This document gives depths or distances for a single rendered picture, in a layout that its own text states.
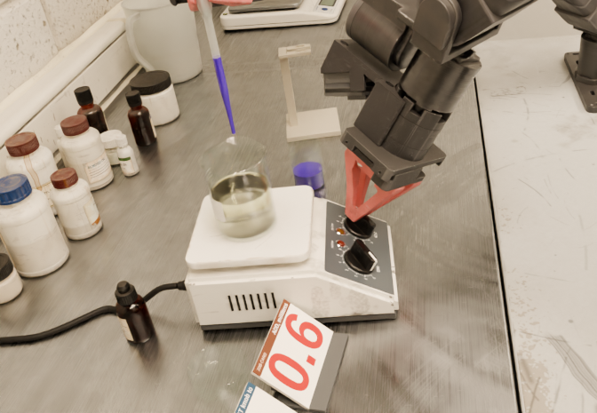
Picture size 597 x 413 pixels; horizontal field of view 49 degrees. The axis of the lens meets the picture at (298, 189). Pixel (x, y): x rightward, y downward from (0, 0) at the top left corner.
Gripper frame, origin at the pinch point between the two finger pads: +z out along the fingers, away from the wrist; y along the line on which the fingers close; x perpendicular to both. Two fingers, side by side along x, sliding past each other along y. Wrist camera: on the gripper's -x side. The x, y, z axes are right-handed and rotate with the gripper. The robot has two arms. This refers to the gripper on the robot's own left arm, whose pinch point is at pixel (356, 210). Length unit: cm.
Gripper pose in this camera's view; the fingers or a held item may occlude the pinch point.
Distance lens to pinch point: 68.8
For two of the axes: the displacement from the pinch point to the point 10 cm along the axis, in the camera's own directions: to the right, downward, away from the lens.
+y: -6.6, 1.8, -7.3
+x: 6.4, 6.4, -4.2
